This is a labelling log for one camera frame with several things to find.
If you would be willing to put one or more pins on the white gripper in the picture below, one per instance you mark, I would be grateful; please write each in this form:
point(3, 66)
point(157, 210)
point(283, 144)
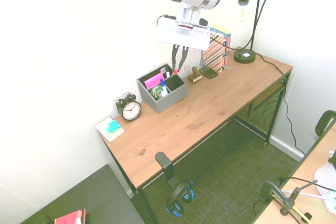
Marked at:
point(183, 39)

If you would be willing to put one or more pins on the white marker with red cap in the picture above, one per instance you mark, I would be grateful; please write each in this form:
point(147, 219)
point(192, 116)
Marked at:
point(175, 71)

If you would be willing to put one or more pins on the white marker with blue cap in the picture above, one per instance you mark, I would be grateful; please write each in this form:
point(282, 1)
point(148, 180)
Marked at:
point(163, 85)

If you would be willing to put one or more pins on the wooden rubber stamp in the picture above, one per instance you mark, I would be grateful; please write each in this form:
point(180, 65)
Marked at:
point(194, 78)

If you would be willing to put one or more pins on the striped cover book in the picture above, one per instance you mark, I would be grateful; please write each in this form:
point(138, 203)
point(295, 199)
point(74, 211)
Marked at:
point(212, 56)

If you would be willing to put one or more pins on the small dark box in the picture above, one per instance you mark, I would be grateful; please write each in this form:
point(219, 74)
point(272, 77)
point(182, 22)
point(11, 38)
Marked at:
point(208, 72)

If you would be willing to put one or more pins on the pink sticky note pad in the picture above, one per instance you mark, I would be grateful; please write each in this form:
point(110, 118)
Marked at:
point(153, 81)

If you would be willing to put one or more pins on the green labelled tape roll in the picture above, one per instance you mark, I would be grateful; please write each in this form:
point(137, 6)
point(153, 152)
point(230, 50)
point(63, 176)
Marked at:
point(157, 93)

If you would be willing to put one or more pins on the grey felt desk organizer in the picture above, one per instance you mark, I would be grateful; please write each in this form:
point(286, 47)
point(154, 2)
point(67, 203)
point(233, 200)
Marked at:
point(168, 102)

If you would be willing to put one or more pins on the black desk lamp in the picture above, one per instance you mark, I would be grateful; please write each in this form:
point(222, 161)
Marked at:
point(244, 56)

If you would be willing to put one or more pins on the black round alarm clock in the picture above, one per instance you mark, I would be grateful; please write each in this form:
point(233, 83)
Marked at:
point(131, 110)

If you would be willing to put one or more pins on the wooden desk shelf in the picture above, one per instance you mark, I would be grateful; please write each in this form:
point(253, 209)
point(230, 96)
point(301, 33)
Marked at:
point(262, 98)

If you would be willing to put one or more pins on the blue sticky note block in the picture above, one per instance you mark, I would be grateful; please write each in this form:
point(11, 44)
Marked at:
point(113, 125)

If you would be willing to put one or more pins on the white notepad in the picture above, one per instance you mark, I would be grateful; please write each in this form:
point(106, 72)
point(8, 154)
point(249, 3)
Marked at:
point(111, 136)

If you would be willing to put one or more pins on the black headphone hook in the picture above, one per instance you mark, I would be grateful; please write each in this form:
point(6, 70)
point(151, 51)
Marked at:
point(164, 159)

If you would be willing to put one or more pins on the black and blue headphones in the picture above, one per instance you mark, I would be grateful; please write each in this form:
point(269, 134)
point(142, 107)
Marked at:
point(176, 192)

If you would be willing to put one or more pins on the black C clamp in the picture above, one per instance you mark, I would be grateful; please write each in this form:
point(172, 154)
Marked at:
point(269, 188)

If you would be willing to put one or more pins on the dark side table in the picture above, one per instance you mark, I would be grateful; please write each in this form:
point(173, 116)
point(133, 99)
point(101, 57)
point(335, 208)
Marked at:
point(92, 197)

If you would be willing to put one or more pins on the red cover book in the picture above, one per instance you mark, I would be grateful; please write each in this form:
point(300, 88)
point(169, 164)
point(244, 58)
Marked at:
point(69, 217)

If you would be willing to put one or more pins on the yellow clamp bar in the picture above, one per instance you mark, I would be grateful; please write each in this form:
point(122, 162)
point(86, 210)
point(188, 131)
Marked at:
point(299, 211)

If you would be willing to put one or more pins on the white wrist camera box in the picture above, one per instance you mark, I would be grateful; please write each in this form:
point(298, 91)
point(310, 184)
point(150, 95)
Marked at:
point(203, 21)

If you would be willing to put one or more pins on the wooden desk with metal frame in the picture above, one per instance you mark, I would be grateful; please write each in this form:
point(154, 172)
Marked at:
point(145, 204)

